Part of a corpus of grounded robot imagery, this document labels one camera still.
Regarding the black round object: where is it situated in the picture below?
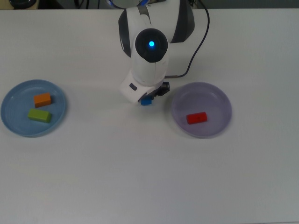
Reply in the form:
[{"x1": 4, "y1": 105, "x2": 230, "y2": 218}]
[{"x1": 9, "y1": 0, "x2": 37, "y2": 7}]

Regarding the blue plate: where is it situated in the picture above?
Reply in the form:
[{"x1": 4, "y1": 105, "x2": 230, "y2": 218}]
[{"x1": 0, "y1": 79, "x2": 68, "y2": 138}]

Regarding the orange block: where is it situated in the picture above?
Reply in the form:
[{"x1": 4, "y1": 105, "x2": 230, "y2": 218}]
[{"x1": 33, "y1": 92, "x2": 52, "y2": 108}]

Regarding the green block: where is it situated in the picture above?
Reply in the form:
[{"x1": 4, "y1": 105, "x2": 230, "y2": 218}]
[{"x1": 27, "y1": 108, "x2": 52, "y2": 124}]

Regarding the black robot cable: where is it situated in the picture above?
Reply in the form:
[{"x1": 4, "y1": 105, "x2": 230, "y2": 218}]
[{"x1": 164, "y1": 0, "x2": 210, "y2": 79}]

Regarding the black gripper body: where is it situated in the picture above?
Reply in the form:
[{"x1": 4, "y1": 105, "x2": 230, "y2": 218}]
[{"x1": 146, "y1": 86, "x2": 164, "y2": 100}]

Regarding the red cylinder block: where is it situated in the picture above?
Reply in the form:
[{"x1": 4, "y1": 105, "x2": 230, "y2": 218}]
[{"x1": 186, "y1": 112, "x2": 208, "y2": 125}]

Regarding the purple plate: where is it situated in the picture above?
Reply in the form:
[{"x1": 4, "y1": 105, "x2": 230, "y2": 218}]
[{"x1": 171, "y1": 81, "x2": 233, "y2": 139}]

